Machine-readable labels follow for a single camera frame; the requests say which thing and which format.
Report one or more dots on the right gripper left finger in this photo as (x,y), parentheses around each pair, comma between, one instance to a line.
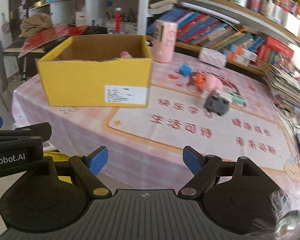
(86,169)

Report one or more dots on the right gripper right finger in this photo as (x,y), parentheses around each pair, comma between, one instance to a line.
(204,170)

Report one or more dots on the dark grey toy car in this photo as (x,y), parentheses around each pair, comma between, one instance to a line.
(217,104)

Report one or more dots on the white charger plug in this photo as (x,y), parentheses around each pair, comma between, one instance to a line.
(223,95)

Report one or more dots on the green crocodile hair clip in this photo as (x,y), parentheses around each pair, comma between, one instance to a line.
(238,99)

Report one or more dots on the pink plush toy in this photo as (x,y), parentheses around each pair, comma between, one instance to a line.
(211,83)

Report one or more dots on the orange plastic clip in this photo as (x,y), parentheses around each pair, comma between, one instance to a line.
(200,80)

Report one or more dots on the blue plastic toy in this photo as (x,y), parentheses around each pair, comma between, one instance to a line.
(185,70)

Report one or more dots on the pink cartoon table mat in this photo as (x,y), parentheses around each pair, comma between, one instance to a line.
(145,144)

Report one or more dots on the yellow cardboard box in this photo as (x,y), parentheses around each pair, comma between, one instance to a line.
(87,71)

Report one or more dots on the brown cloth bundle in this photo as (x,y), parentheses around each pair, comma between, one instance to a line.
(35,24)

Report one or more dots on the red paper sheets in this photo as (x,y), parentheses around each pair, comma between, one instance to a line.
(51,34)

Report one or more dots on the white quilted handbag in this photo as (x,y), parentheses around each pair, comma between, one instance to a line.
(212,57)

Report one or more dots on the stack of magazines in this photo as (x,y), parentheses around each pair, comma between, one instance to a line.
(283,86)

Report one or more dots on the orange white box lower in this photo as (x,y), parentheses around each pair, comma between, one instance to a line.
(235,57)

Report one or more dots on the orange white box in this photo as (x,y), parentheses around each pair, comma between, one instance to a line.
(235,57)
(243,52)

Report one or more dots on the pink plush in box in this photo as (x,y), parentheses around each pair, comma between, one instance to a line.
(125,55)

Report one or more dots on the orange white box upper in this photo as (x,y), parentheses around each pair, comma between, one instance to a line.
(243,52)

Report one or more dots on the red book set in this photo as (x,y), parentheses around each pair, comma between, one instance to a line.
(274,52)

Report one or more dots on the row of leaning books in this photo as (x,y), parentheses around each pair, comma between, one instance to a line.
(204,30)

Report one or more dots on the pink cylindrical humidifier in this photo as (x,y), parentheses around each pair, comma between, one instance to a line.
(165,35)

